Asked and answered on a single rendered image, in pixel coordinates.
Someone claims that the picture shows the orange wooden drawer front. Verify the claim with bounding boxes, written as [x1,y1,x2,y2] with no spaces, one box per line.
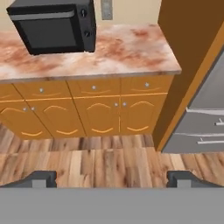
[66,78,122,98]
[12,80,73,101]
[120,75,175,96]
[0,83,25,102]

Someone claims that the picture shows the grey steel fridge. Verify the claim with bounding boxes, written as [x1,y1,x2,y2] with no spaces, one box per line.
[161,48,224,154]

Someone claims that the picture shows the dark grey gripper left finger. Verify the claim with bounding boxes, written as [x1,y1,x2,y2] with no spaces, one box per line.
[0,170,58,189]

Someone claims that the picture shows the black microwave oven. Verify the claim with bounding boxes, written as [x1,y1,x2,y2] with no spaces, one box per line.
[6,0,97,57]

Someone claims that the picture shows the brown fridge housing panel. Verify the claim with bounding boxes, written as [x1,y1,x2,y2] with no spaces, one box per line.
[152,0,224,152]

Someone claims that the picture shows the grey wall socket plate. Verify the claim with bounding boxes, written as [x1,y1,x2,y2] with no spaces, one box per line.
[101,0,114,21]

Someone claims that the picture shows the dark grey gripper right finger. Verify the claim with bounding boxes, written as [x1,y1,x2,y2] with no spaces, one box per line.
[166,170,224,189]

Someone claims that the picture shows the grey microwave door handle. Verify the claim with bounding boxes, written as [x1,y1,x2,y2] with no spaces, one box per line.
[10,10,76,22]

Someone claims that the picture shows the grey fridge drawer front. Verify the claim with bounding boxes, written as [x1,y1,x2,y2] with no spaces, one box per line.
[174,108,224,137]
[161,133,224,154]

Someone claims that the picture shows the orange wooden cupboard door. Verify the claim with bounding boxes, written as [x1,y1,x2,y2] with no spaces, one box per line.
[73,96,122,137]
[0,100,54,141]
[119,93,169,136]
[25,98,88,139]

